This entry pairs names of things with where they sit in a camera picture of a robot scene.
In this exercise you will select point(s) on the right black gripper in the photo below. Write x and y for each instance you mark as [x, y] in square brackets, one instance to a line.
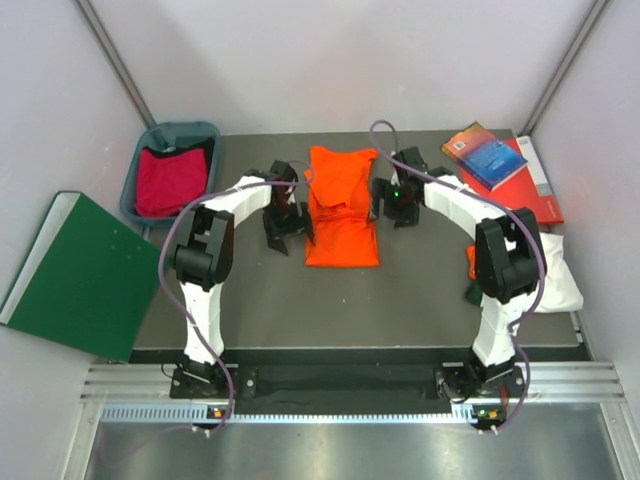
[383, 189]

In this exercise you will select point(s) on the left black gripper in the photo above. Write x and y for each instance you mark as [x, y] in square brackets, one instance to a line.
[276, 241]

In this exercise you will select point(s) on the orange t-shirt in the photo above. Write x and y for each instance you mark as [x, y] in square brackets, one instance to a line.
[340, 203]

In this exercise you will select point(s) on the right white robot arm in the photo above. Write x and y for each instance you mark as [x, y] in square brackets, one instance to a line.
[509, 262]

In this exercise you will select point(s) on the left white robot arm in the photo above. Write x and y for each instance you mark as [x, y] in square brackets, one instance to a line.
[200, 250]

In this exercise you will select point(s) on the small orange cloth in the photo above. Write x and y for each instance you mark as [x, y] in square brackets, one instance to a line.
[471, 257]

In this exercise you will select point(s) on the blue orange book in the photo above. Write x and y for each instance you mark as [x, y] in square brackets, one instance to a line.
[480, 153]

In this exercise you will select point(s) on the dark green cloth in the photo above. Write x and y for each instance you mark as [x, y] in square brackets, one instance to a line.
[474, 294]

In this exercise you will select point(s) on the magenta t-shirt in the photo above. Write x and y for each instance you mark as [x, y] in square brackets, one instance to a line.
[166, 181]

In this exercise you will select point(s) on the red folder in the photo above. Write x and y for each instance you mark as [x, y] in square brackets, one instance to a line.
[528, 188]

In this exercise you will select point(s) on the teal plastic bin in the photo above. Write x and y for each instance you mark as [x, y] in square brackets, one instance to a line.
[169, 137]

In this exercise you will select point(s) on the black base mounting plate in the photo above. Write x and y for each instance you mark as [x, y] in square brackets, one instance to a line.
[303, 384]

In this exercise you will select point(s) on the white t-shirt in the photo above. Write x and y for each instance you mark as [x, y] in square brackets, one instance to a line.
[561, 292]

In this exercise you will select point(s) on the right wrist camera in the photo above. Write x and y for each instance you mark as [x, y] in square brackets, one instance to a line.
[407, 161]

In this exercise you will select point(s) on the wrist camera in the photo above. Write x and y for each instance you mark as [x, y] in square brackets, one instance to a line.
[282, 171]
[407, 161]

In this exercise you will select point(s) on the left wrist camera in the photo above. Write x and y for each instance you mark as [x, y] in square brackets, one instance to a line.
[282, 171]

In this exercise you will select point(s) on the aluminium rail frame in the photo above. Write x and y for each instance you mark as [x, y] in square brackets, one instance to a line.
[140, 393]

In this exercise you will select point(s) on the green ring binder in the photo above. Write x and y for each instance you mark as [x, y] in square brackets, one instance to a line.
[86, 282]

